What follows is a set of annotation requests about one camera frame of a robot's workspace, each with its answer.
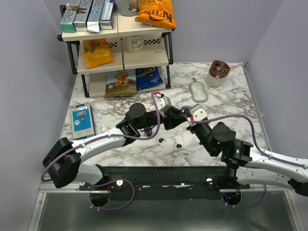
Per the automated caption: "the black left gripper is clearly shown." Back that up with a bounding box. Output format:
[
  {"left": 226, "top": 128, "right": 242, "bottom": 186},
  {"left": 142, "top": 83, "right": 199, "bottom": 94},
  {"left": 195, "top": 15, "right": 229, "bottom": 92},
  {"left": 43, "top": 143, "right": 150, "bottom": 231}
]
[{"left": 135, "top": 105, "right": 187, "bottom": 131}]

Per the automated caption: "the lavender earbud charging case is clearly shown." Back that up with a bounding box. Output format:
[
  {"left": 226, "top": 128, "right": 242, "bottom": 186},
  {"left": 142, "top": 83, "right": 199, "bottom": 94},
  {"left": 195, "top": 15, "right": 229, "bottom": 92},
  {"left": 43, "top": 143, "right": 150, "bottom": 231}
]
[{"left": 180, "top": 105, "right": 192, "bottom": 118}]

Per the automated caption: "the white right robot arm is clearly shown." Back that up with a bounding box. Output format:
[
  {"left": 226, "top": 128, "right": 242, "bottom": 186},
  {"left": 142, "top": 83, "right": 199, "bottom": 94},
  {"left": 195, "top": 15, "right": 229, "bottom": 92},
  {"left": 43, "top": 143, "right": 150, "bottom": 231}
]
[{"left": 186, "top": 121, "right": 308, "bottom": 196}]

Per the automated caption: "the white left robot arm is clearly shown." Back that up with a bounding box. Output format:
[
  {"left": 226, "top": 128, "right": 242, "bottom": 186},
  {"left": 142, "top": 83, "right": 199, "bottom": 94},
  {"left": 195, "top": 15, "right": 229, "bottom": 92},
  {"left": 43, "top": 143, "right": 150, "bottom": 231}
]
[{"left": 42, "top": 103, "right": 186, "bottom": 190}]

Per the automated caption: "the blue doritos bag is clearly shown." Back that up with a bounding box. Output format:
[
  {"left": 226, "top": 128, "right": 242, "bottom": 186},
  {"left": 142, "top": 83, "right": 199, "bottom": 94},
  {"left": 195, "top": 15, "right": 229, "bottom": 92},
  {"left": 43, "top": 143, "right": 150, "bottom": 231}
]
[{"left": 135, "top": 67, "right": 164, "bottom": 91}]

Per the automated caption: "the tan chips bag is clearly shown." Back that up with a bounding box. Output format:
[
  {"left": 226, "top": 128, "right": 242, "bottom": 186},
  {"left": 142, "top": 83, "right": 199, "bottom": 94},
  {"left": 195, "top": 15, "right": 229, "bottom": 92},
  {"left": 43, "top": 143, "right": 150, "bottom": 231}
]
[{"left": 104, "top": 70, "right": 138, "bottom": 98}]

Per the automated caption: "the brown paper cup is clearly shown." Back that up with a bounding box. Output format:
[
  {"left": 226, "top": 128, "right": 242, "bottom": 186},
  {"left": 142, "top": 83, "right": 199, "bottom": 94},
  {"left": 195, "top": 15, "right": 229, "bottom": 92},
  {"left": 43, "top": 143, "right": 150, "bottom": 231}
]
[{"left": 205, "top": 60, "right": 230, "bottom": 87}]

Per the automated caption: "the beige tiered shelf rack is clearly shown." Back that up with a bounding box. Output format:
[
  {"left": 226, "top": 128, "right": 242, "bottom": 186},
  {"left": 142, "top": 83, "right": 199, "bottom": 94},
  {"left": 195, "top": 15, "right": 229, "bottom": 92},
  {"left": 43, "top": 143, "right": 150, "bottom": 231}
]
[{"left": 57, "top": 13, "right": 173, "bottom": 98}]

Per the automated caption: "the white printed mug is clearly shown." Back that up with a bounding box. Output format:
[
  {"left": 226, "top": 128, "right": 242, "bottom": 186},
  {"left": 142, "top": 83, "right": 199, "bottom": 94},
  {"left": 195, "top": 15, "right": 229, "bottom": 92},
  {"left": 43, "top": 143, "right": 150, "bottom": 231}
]
[{"left": 126, "top": 35, "right": 144, "bottom": 52}]

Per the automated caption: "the blue razor package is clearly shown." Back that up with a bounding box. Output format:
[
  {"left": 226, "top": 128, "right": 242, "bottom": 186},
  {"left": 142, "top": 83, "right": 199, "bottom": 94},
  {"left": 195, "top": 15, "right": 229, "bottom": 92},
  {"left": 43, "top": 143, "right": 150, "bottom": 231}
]
[{"left": 70, "top": 104, "right": 96, "bottom": 140}]

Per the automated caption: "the orange snack bag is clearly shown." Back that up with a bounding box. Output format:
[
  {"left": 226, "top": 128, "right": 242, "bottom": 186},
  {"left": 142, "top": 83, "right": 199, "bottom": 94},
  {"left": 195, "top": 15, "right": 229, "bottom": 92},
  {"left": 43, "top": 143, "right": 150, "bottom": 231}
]
[{"left": 83, "top": 38, "right": 113, "bottom": 69}]

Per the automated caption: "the orange kettle chips bag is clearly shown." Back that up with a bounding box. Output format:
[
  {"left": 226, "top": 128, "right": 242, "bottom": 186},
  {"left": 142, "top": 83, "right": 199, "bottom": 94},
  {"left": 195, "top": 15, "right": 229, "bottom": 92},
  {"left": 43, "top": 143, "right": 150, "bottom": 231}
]
[{"left": 135, "top": 0, "right": 177, "bottom": 30}]

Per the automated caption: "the purple blue toothpaste box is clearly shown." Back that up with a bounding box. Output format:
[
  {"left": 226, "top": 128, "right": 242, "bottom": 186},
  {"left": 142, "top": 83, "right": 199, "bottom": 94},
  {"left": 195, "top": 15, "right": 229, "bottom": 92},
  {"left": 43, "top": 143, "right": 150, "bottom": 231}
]
[{"left": 99, "top": 0, "right": 115, "bottom": 30}]

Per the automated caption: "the grey cartoon mug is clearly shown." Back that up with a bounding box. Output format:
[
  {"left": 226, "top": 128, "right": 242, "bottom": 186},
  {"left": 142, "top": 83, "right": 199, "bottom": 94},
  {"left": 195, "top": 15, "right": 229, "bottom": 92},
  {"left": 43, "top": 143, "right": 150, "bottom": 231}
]
[{"left": 115, "top": 0, "right": 141, "bottom": 16}]

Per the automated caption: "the silver blue toothpaste box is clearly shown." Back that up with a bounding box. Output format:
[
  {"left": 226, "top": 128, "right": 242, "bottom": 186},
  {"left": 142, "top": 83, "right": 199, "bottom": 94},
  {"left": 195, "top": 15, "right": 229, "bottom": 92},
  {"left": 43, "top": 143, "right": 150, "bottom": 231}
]
[{"left": 87, "top": 0, "right": 105, "bottom": 33}]

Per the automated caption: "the teal toothpaste box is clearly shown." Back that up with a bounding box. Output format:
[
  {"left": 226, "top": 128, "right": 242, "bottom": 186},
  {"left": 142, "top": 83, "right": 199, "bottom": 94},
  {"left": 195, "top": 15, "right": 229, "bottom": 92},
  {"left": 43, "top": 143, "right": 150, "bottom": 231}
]
[{"left": 60, "top": 0, "right": 81, "bottom": 33}]

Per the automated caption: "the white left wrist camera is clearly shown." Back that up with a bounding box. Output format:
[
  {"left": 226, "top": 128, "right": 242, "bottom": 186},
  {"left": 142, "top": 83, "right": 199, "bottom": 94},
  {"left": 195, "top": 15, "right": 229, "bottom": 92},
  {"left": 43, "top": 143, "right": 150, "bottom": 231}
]
[{"left": 156, "top": 96, "right": 172, "bottom": 113}]

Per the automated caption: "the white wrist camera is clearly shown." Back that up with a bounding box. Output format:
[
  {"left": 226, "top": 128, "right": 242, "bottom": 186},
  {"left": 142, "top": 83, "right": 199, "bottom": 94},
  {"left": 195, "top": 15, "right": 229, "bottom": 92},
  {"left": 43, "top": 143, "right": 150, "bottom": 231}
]
[
  {"left": 156, "top": 96, "right": 172, "bottom": 113},
  {"left": 189, "top": 103, "right": 208, "bottom": 121}
]

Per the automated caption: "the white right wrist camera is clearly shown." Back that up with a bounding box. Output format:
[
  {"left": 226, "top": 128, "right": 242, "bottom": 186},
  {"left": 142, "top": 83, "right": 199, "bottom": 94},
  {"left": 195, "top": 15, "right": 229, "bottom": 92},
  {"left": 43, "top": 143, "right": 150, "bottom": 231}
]
[{"left": 189, "top": 103, "right": 208, "bottom": 121}]

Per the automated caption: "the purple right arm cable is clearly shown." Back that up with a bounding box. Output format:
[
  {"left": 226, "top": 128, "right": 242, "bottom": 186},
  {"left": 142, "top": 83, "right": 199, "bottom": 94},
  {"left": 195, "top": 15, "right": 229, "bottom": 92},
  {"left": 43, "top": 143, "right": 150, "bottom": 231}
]
[{"left": 190, "top": 114, "right": 308, "bottom": 209}]

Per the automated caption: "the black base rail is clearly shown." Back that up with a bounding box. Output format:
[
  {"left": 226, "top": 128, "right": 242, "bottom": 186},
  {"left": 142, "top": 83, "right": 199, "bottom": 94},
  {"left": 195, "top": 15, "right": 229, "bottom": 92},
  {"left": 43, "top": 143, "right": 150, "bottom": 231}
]
[{"left": 49, "top": 165, "right": 251, "bottom": 202}]

